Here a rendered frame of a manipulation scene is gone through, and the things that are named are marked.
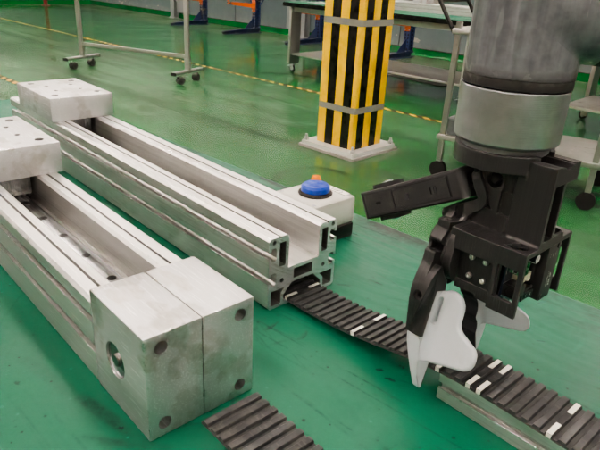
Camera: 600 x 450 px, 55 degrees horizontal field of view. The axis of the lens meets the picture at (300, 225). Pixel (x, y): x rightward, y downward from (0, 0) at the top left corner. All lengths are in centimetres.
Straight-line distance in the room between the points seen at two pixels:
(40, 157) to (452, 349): 55
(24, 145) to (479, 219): 56
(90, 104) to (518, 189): 81
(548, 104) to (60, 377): 45
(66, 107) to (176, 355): 69
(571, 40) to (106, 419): 44
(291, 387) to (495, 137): 28
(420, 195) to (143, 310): 24
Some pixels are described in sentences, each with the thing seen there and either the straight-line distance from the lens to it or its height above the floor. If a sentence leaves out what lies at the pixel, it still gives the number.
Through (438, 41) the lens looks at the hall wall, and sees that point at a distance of 921.
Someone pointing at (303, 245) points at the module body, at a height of 83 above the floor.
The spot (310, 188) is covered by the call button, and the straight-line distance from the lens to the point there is 77.
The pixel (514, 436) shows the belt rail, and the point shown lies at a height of 79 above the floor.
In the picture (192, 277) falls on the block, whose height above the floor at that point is 87.
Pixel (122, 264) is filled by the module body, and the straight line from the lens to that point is 62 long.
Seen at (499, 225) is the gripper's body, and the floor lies 95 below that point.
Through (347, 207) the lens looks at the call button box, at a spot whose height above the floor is 83.
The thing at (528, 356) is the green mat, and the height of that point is 78.
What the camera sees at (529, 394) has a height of 82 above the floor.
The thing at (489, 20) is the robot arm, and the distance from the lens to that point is 41.
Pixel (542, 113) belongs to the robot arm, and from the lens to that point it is 42.
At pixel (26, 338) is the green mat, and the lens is 63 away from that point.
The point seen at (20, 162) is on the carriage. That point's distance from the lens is 79.
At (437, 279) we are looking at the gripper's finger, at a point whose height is 91.
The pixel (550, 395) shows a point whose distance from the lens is 53.
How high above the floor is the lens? 112
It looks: 24 degrees down
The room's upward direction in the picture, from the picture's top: 3 degrees clockwise
